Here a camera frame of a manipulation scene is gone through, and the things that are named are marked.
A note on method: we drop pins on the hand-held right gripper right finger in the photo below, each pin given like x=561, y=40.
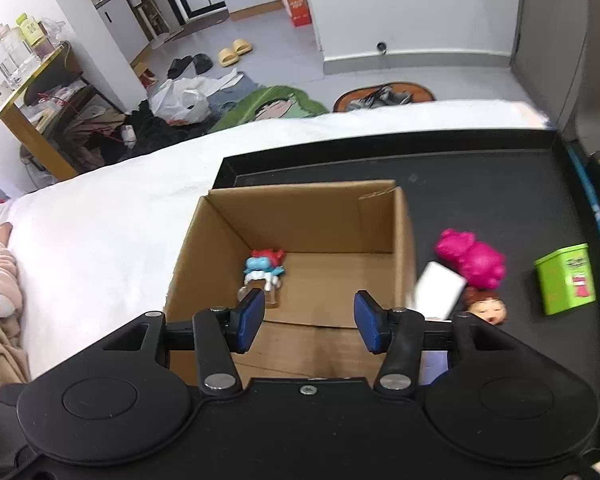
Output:
x=369, y=321

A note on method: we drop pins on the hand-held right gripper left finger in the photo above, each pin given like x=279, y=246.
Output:
x=249, y=320

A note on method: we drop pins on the lavender and white box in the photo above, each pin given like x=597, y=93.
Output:
x=437, y=290

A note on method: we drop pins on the brown cardboard box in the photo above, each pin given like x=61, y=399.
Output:
x=325, y=225

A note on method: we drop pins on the brown-haired doll figure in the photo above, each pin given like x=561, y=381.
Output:
x=487, y=309

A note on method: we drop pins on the green printed tin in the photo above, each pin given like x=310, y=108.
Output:
x=565, y=280

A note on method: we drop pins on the blue and red figurine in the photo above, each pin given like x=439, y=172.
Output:
x=262, y=266

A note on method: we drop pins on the black tray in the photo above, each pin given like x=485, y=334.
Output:
x=480, y=180

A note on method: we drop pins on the pile of black clothes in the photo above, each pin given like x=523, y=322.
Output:
x=152, y=132

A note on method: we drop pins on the green printed blanket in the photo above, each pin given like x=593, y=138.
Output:
x=270, y=107

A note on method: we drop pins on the orange-rimmed mat with shoes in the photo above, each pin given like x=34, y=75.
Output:
x=385, y=96

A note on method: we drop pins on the blue jeans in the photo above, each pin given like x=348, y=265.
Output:
x=230, y=94

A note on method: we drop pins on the white plastic bag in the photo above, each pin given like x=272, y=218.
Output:
x=177, y=100

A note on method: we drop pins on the beige plush toy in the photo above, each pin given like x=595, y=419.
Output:
x=0, y=305

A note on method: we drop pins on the black slipper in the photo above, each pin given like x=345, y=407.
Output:
x=202, y=63
x=180, y=66

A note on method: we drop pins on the yellow slipper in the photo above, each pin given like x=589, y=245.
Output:
x=242, y=46
x=227, y=57

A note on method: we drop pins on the wooden side table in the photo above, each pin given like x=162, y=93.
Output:
x=30, y=132

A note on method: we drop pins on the orange cardboard box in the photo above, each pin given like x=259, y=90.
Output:
x=296, y=6

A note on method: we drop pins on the white cabinet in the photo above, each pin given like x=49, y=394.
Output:
x=122, y=27

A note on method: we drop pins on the grey metal cabinet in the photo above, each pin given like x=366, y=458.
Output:
x=555, y=35

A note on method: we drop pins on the clear glass jars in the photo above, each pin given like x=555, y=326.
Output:
x=12, y=57

